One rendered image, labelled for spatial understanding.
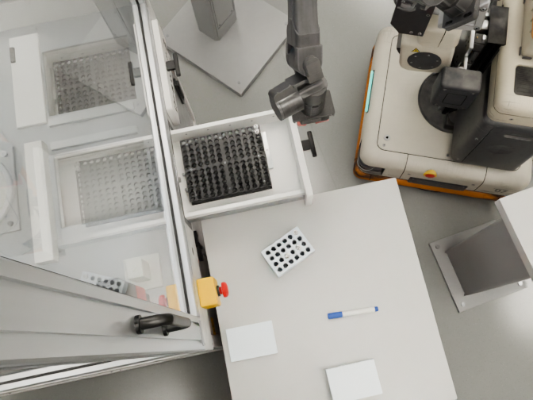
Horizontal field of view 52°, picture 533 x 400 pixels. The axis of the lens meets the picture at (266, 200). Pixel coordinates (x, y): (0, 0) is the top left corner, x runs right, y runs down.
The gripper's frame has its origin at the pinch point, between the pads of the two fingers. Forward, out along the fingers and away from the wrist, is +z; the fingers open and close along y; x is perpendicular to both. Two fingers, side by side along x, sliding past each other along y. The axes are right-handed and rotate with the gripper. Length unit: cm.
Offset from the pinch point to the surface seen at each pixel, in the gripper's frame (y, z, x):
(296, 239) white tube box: 8.1, 20.7, 25.1
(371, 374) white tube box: -3, 19, 64
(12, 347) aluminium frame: 38, -87, 50
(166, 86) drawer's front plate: 35.2, 7.6, -21.4
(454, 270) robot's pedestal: -59, 97, 36
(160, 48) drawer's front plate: 35.0, 7.5, -33.4
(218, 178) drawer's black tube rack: 25.9, 13.4, 5.7
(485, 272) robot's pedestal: -59, 67, 41
